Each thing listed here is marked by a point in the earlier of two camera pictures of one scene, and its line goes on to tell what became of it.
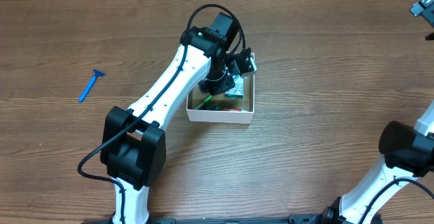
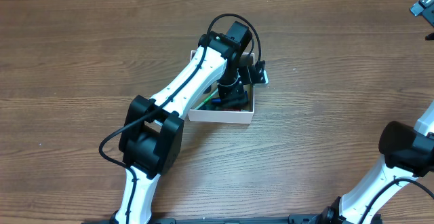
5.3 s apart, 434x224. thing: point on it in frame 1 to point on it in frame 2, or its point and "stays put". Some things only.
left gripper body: x=217 y=85 to x=232 y=91
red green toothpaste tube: x=232 y=109 stays put
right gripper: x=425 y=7 stays put
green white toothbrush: x=205 y=101 stays put
